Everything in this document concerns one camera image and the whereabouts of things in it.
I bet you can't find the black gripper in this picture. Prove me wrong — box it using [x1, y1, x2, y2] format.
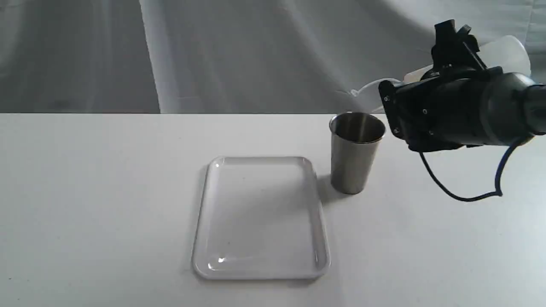
[378, 19, 503, 152]

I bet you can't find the clear plastic squeeze bottle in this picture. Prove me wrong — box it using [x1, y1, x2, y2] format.
[349, 35, 531, 97]

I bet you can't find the white rectangular plastic tray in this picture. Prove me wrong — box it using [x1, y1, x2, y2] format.
[192, 156, 331, 280]

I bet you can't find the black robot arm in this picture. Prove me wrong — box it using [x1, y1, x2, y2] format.
[378, 19, 545, 152]

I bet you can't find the stainless steel cup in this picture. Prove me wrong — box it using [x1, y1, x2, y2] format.
[329, 112, 386, 195]

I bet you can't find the grey fabric backdrop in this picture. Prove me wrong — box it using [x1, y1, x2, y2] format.
[0, 0, 545, 113]

